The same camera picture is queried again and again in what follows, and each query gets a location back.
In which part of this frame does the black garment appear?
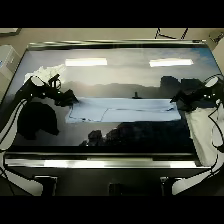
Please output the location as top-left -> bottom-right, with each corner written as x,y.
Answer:
16,101 -> 61,141

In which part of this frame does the pale blue garment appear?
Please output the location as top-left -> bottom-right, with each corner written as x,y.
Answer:
64,96 -> 183,124

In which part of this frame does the light green garment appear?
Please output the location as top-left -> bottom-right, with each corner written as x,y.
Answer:
23,63 -> 67,85

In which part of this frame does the silver frame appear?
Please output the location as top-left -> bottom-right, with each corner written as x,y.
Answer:
3,151 -> 224,197

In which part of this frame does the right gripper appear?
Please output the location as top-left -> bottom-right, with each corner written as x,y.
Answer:
169,88 -> 197,112

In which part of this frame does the black cable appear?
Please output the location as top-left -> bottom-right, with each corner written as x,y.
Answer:
207,99 -> 224,154

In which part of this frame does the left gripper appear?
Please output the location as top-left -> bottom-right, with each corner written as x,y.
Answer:
54,88 -> 80,108

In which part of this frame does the white garment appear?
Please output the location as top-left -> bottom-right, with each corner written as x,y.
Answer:
184,105 -> 224,168

